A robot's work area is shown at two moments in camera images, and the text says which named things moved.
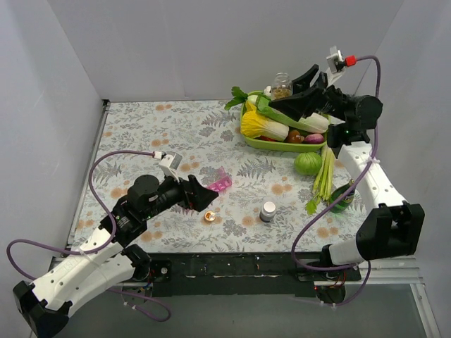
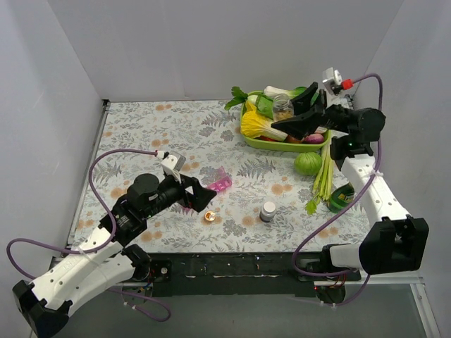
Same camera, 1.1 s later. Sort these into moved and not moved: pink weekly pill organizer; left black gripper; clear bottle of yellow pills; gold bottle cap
Moved: clear bottle of yellow pills
Not moved: gold bottle cap; left black gripper; pink weekly pill organizer
